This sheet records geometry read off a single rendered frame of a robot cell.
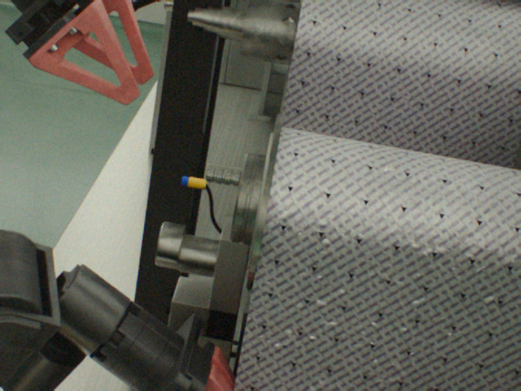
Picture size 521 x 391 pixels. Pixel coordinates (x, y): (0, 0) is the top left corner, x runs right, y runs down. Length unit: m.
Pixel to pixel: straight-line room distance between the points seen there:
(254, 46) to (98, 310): 0.35
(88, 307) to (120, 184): 0.93
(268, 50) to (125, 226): 0.62
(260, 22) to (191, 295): 0.29
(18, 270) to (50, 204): 3.02
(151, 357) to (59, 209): 2.96
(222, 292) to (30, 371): 0.18
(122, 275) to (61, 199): 2.43
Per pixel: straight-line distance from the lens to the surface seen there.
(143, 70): 0.80
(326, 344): 0.79
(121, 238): 1.50
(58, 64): 0.74
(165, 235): 0.85
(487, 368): 0.81
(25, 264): 0.76
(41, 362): 0.81
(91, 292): 0.78
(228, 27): 1.00
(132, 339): 0.78
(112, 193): 1.66
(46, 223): 3.61
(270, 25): 0.99
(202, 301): 0.87
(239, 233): 0.78
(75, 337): 0.79
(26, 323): 0.74
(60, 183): 3.96
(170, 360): 0.79
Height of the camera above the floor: 1.56
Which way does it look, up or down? 22 degrees down
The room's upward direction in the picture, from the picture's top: 10 degrees clockwise
